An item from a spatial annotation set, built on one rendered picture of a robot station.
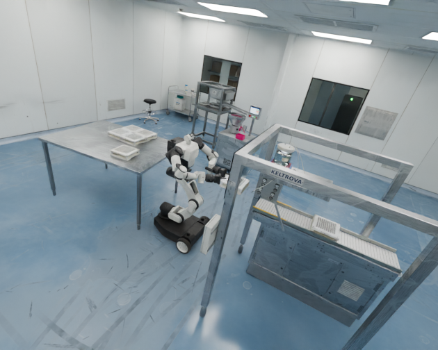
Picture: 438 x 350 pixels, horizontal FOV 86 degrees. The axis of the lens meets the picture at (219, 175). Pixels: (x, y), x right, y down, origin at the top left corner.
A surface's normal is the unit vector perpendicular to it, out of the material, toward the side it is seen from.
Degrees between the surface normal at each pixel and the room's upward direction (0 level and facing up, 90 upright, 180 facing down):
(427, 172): 90
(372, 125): 90
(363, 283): 90
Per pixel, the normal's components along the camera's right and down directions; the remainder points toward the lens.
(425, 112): -0.47, 0.35
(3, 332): 0.18, -0.86
